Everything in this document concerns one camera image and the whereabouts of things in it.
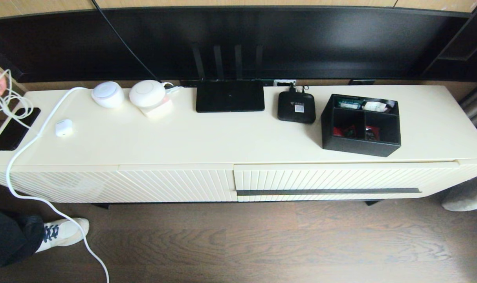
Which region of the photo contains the cream ribbed drawer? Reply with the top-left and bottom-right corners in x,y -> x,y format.
233,161 -> 461,202

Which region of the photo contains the black shelf unit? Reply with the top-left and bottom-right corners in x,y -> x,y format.
421,0 -> 477,81

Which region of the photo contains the white packet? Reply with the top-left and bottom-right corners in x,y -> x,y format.
362,100 -> 396,113

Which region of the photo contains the black compartment organizer box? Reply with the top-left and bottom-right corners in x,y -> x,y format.
321,94 -> 402,158

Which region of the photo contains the black set-top box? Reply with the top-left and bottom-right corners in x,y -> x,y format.
277,91 -> 316,124

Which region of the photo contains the black smartphone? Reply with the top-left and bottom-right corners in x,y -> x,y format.
0,107 -> 41,151

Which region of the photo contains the white charger with thin cable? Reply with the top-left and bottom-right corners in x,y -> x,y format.
0,69 -> 35,130

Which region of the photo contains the white dome smart speaker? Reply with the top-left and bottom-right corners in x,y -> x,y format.
91,81 -> 125,109

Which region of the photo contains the green packet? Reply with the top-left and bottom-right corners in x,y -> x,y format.
338,98 -> 361,110

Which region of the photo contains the cream ribbed cabinet front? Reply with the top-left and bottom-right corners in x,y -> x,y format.
118,164 -> 238,203
0,165 -> 121,203

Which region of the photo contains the black trouser leg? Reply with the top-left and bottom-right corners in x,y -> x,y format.
0,200 -> 44,268

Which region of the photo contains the thick white power cable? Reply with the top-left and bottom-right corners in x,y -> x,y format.
6,86 -> 110,283

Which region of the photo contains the pink white small box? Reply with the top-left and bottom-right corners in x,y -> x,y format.
138,98 -> 174,118

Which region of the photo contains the black television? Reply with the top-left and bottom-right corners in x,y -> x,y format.
0,6 -> 477,83

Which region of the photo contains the black router with antennas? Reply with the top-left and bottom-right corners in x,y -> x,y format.
191,42 -> 265,113

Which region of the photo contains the white earbuds case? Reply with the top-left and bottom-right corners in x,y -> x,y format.
55,119 -> 73,138

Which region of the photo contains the white sneaker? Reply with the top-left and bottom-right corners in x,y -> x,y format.
35,217 -> 90,253

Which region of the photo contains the white slatted cabinet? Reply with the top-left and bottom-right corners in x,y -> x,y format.
0,85 -> 477,205

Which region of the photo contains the thin black hanging cable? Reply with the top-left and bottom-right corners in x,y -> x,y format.
91,0 -> 160,81

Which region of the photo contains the white round flat device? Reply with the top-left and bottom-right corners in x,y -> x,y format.
129,80 -> 167,108

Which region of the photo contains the white plug with cable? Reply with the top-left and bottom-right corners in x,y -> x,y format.
162,81 -> 183,96

